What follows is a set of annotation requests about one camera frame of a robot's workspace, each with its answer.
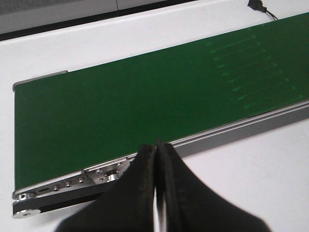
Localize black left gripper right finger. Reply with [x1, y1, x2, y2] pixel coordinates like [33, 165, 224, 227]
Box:
[155, 140, 270, 232]

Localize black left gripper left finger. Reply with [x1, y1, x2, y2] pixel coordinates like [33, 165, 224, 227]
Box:
[56, 145, 156, 232]

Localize black photoelectric sensor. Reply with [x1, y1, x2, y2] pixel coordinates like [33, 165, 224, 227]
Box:
[247, 0, 267, 13]

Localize aluminium conveyor frame rail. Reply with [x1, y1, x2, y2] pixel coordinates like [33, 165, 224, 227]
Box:
[12, 101, 309, 218]

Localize green conveyor belt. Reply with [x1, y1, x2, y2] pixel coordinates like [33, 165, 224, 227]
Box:
[14, 13, 309, 189]

